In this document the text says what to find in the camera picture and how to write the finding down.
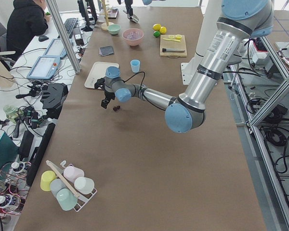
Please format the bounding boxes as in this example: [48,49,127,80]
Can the grey plastic cup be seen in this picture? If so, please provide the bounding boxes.
[50,179,66,197]

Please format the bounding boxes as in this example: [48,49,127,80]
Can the blue paper cup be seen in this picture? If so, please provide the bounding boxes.
[130,59,141,73]

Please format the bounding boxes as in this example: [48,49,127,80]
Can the yellow plastic cup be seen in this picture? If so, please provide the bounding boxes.
[40,170,56,192]

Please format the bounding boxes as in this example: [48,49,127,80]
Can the yellow lemon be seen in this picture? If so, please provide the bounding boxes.
[159,26,167,34]
[152,24,161,31]

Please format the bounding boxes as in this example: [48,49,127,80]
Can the grey folded cloth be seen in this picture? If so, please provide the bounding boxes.
[99,46,114,56]

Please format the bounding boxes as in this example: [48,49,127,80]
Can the wine glass rack tray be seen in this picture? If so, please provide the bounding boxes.
[106,8,119,19]

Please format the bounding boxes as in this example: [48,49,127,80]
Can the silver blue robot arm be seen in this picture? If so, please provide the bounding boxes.
[125,0,164,6]

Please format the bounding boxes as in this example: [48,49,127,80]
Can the yellow lemon front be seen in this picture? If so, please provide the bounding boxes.
[159,26,167,34]

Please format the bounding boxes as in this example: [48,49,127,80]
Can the yellow lemon back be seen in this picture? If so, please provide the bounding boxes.
[152,24,161,31]

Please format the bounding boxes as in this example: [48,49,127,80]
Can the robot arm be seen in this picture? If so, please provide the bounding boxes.
[101,0,274,133]

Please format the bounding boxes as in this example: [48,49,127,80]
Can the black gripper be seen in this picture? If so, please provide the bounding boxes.
[124,0,133,9]
[101,90,115,109]

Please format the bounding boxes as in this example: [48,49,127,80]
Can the metal ice scoop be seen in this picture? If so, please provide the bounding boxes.
[128,14,139,23]

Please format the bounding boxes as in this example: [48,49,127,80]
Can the pink bowl of ice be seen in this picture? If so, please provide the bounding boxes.
[122,28,145,47]

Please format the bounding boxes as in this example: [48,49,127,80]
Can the pink plastic cup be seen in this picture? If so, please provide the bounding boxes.
[63,166,84,184]

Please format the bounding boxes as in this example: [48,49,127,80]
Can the teal plastic cup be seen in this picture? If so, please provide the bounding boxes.
[56,188,78,211]

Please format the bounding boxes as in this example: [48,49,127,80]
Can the pale green plastic cup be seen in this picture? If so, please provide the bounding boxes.
[74,177,95,194]

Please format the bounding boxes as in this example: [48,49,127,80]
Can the cream rabbit tray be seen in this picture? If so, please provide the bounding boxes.
[84,62,119,89]

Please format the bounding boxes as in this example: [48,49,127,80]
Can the steel muddler black tip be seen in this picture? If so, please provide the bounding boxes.
[162,48,185,52]

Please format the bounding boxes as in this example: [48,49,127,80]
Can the blue teach pendant tablet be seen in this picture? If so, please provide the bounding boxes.
[26,55,61,80]

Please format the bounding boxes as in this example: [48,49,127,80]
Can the mint green bowl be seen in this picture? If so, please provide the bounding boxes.
[107,24,121,35]

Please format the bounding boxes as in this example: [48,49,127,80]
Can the lemon slice near edge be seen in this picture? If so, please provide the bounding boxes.
[175,34,182,40]

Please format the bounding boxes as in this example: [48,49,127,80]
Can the wooden cup tree stand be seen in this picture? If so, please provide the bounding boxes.
[98,0,114,31]

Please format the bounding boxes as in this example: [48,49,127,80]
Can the yellow plastic knife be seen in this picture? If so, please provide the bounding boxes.
[162,38,181,42]

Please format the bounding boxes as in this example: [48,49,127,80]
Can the white wire cup rack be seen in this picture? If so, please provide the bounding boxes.
[56,166,97,212]

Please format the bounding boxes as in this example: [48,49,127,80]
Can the black keyboard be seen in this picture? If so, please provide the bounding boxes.
[64,18,78,38]

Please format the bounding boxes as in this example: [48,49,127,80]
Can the person in black hoodie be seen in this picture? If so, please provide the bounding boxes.
[6,0,50,61]

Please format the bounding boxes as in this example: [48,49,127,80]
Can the green lime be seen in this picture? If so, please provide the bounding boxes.
[153,31,160,38]

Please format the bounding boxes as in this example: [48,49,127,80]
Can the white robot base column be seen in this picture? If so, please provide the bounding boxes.
[181,0,222,85]

